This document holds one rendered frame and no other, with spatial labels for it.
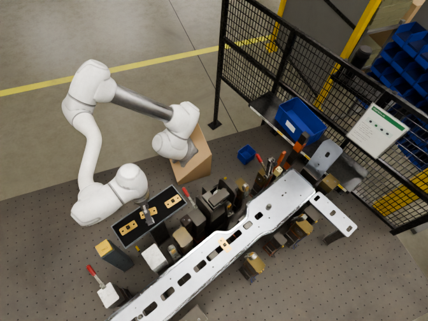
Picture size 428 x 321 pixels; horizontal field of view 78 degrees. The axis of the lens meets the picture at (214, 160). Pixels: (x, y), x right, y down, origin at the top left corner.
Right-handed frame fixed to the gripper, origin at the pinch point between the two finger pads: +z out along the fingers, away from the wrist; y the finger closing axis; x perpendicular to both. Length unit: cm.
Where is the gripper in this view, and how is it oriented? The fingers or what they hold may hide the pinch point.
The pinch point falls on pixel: (147, 210)
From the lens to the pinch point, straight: 138.6
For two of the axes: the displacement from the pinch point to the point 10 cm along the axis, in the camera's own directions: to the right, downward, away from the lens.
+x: 9.2, -3.2, 2.4
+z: -0.5, 5.0, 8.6
